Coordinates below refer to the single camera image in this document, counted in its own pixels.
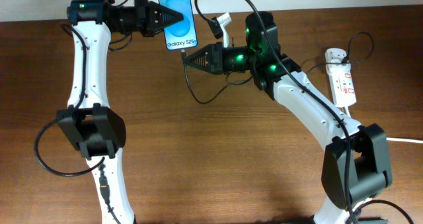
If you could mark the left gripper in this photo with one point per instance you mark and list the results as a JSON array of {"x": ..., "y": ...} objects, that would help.
[{"x": 147, "y": 14}]

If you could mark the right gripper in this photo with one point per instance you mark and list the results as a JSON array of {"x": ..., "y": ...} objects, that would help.
[{"x": 216, "y": 59}]

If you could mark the blue screen Galaxy smartphone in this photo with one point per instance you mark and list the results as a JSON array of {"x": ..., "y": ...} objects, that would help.
[{"x": 181, "y": 34}]

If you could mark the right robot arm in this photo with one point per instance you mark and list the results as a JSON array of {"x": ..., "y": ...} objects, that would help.
[{"x": 356, "y": 166}]

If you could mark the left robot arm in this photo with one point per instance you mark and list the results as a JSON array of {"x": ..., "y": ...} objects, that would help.
[{"x": 88, "y": 122}]

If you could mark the white plug adapter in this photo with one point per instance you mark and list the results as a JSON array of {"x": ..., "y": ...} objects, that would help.
[{"x": 334, "y": 57}]

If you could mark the white power strip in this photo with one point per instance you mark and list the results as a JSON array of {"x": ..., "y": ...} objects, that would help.
[{"x": 342, "y": 88}]

